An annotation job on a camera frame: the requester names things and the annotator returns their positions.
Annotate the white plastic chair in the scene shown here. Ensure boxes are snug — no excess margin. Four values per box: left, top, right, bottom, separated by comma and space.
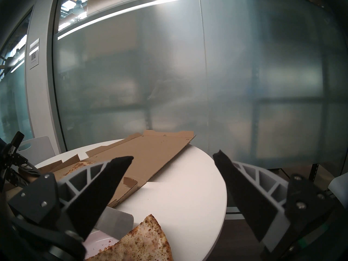
16, 136, 56, 166
328, 172, 348, 209

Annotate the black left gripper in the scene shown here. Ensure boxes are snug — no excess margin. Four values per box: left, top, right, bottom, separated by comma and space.
0, 131, 41, 193

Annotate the open cardboard pizza box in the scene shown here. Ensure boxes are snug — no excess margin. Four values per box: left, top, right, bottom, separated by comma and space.
5, 130, 197, 209

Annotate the paper sign with QR code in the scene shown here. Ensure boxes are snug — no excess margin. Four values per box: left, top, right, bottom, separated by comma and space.
29, 38, 40, 70

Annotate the pink round plate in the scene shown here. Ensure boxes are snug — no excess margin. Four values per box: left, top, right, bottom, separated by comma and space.
82, 228, 128, 261

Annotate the large cheese pizza slice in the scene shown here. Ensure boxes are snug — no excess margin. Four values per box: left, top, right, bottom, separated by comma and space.
86, 214, 173, 261

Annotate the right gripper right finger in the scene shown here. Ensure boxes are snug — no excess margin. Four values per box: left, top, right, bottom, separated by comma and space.
213, 150, 336, 250

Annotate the small browned pizza slice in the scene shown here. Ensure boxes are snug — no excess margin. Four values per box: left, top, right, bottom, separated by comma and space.
58, 161, 95, 179

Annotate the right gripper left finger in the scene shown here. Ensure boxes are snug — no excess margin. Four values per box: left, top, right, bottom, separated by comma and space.
8, 156, 134, 242

